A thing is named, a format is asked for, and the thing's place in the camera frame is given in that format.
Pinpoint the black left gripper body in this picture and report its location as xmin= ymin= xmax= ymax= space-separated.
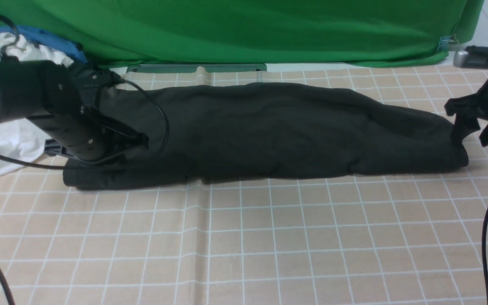
xmin=28 ymin=106 xmax=149 ymax=164

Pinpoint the dark teal garment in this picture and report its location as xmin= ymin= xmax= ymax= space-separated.
xmin=67 ymin=62 xmax=124 ymax=109

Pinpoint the white crumpled shirt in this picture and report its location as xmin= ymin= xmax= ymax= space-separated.
xmin=0 ymin=30 xmax=74 ymax=176

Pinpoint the dark gray long-sleeved shirt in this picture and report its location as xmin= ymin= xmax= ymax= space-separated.
xmin=63 ymin=83 xmax=469 ymax=190

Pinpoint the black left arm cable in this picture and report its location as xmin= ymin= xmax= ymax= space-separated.
xmin=0 ymin=13 xmax=171 ymax=305

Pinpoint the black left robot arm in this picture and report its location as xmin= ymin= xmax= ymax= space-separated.
xmin=0 ymin=61 xmax=149 ymax=164

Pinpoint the gray wrist camera right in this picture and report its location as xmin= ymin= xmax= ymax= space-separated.
xmin=453 ymin=46 xmax=488 ymax=69

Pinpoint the blue binder clip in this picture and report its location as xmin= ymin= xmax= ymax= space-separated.
xmin=436 ymin=34 xmax=459 ymax=52

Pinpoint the blue garment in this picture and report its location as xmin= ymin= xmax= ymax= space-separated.
xmin=0 ymin=25 xmax=88 ymax=67

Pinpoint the beige checkered tablecloth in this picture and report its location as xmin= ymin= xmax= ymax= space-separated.
xmin=0 ymin=64 xmax=488 ymax=305

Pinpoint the green backdrop cloth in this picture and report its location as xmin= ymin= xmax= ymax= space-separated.
xmin=0 ymin=0 xmax=483 ymax=68

